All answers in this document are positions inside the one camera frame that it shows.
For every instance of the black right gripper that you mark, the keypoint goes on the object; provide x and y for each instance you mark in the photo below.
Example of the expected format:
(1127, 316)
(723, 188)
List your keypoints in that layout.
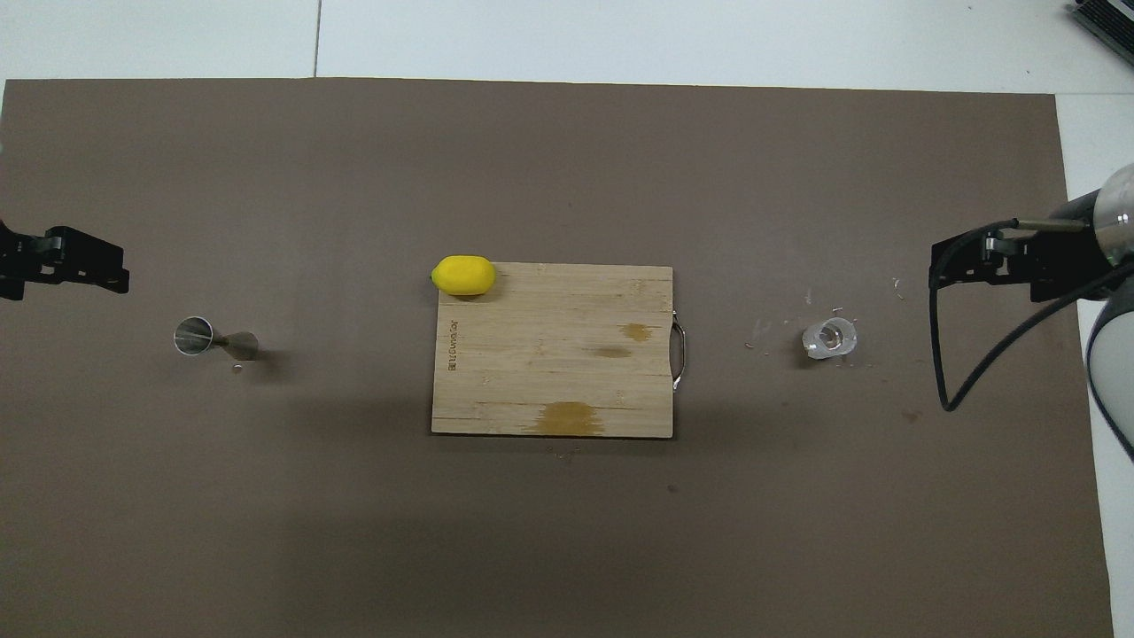
(1067, 252)

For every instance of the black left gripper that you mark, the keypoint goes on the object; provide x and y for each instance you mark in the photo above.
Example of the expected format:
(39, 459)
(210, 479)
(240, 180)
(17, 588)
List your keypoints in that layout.
(18, 257)

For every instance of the steel double cone jigger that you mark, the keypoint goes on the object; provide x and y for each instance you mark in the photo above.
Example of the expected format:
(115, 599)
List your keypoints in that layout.
(193, 337)

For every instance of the clear glass cup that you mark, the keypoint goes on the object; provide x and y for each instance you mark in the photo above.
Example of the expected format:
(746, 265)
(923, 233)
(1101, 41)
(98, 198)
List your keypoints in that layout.
(830, 338)

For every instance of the grey ribbed device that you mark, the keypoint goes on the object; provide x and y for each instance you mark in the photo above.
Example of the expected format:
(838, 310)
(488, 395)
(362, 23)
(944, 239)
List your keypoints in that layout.
(1112, 18)

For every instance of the brown table mat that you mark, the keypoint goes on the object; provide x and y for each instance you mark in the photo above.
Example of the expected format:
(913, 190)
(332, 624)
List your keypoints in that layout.
(266, 532)

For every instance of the yellow lemon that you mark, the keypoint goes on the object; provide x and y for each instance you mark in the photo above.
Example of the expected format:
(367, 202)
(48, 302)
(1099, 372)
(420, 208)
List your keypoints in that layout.
(463, 276)

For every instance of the bamboo cutting board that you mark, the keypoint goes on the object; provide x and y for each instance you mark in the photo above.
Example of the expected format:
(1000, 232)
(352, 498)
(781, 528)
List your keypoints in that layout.
(549, 372)

